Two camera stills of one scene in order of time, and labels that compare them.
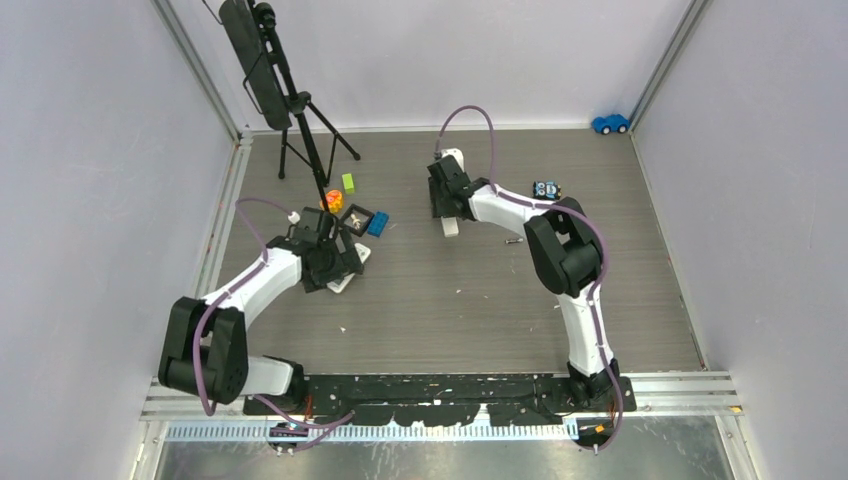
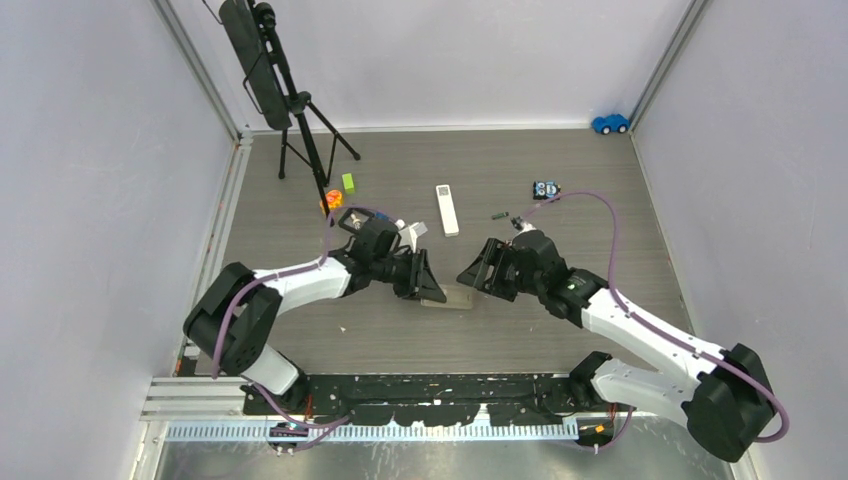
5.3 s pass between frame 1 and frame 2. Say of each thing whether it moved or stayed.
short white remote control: moved
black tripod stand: stayed
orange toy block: stayed
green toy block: stayed
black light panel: stayed
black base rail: stayed
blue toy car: stayed
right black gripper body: moved
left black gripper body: moved
